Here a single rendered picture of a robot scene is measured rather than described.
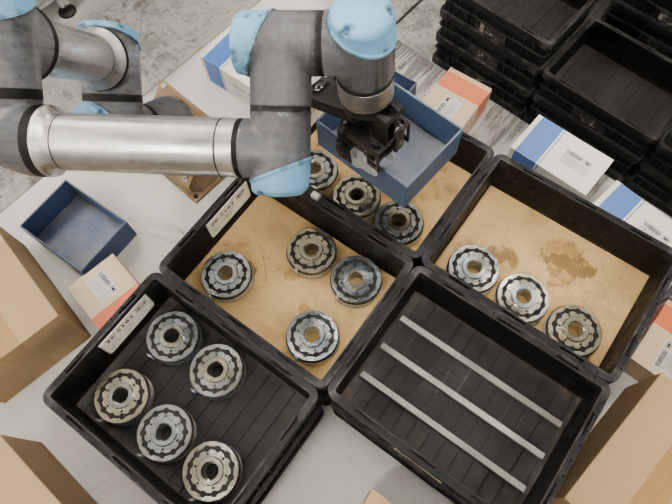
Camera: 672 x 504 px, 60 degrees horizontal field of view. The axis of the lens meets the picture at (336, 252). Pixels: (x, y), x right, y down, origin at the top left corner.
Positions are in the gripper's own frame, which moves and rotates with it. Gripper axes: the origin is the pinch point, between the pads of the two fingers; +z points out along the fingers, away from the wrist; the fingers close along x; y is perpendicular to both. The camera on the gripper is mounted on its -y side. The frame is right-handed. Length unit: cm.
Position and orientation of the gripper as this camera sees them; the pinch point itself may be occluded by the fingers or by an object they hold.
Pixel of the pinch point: (360, 157)
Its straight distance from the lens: 98.8
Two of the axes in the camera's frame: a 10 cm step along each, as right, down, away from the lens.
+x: 6.8, -7.1, 2.0
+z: 0.8, 3.4, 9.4
